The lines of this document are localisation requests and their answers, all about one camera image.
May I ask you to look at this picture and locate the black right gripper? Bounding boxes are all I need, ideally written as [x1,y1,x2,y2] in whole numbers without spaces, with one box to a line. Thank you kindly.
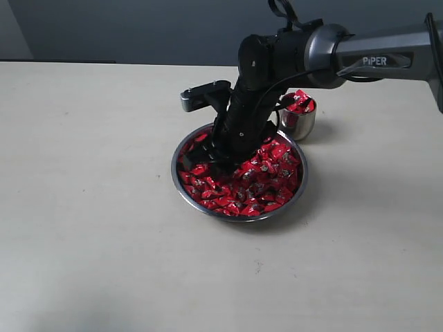
[183,82,279,173]

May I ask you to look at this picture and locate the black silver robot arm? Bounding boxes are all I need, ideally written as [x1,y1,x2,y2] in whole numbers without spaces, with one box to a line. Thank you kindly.
[181,15,442,172]

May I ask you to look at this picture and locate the steel bowl of candies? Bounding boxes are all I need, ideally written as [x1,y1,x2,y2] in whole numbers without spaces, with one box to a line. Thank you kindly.
[171,124,308,223]

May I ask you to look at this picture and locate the stainless steel cup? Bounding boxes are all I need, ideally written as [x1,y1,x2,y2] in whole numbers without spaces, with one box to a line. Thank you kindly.
[278,89,317,141]

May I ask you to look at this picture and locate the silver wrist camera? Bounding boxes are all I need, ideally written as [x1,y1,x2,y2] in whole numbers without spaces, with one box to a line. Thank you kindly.
[180,80,231,113]

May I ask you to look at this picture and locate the black cable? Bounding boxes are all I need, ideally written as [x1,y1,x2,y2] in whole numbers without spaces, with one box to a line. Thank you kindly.
[268,0,312,32]

